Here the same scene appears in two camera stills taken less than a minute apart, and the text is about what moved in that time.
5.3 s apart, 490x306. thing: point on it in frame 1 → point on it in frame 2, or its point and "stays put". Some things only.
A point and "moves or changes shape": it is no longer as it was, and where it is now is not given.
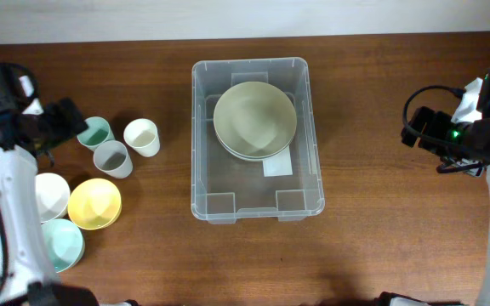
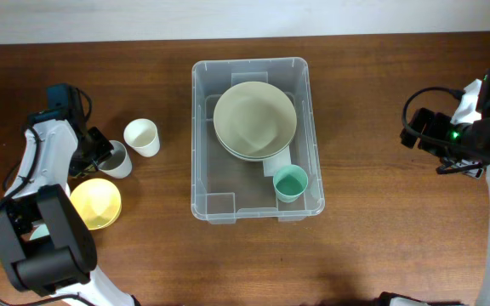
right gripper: x=437 y=121 stays put
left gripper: x=59 y=112 → x=86 y=167
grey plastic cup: x=112 y=157 stays put
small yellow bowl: x=94 y=204 stays put
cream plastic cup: x=142 y=136 stays put
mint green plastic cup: x=98 y=133 moves or changes shape
